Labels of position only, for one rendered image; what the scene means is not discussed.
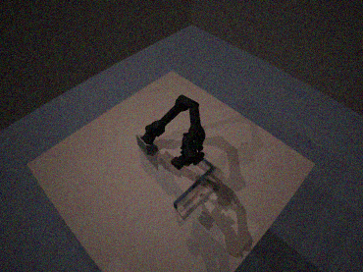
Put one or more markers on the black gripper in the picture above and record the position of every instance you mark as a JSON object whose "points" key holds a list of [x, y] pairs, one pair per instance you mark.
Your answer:
{"points": [[179, 162]]}

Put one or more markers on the clear low walls forming corner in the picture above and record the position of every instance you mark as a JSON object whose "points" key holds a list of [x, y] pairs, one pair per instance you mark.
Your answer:
{"points": [[200, 184]]}

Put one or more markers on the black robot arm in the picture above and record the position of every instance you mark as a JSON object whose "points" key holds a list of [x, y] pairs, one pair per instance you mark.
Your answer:
{"points": [[195, 132]]}

